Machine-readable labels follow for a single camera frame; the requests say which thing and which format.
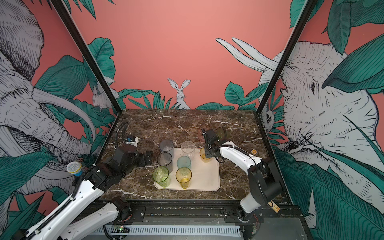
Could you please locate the green short tumbler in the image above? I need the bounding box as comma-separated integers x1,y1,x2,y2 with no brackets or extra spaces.
215,127,228,139

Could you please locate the teal frosted tumbler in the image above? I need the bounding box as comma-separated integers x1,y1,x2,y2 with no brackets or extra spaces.
177,156,191,169

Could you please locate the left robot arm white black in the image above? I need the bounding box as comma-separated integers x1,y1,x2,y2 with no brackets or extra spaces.
11,144,153,240

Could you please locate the black right frame post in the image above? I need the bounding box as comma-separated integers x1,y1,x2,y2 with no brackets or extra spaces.
256,0,317,116

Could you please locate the clear pink tall tumbler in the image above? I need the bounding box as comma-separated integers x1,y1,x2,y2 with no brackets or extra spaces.
181,141,196,160

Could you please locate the dark smoky transparent tumbler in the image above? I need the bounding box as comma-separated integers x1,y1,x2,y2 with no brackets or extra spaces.
157,153,173,173

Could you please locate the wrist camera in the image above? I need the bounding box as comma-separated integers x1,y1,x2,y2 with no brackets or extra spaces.
126,135,139,148
203,129,220,145

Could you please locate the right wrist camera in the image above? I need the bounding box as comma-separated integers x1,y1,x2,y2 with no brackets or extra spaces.
203,129,220,145

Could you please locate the wooden tag on rail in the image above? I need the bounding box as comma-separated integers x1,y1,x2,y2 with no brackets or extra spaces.
268,201,281,213

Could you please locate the yellow tall tumbler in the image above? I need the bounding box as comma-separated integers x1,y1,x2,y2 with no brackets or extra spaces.
176,167,192,189

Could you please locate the pink faceted short tumbler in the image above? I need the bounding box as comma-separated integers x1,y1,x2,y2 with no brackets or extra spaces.
199,129,205,143

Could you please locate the white ribbed vent strip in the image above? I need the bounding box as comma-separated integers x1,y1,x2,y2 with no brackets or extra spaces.
92,225,242,237

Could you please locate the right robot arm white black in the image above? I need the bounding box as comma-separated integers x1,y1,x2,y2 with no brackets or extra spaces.
205,137,284,222

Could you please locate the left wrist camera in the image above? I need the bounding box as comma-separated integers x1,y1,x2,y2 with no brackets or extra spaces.
126,135,139,148

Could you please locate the amber faceted tumbler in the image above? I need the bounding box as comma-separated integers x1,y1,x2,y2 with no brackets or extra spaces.
199,148,211,163

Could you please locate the blue-grey transparent tumbler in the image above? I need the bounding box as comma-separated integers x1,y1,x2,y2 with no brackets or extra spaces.
159,140,174,158

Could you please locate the light green faceted tumbler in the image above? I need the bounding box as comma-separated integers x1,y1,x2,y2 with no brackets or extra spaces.
152,166,171,188

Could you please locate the black left frame post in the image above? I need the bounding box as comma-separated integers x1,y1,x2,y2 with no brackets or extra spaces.
51,0,122,115

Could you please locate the beige plastic tray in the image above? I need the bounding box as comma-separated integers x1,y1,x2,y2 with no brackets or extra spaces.
154,148,220,191

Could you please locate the black front frame rail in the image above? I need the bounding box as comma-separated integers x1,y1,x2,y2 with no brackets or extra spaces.
86,198,304,224

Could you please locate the black frame post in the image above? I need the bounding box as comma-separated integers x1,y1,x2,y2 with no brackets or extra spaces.
256,0,317,116
51,0,122,115

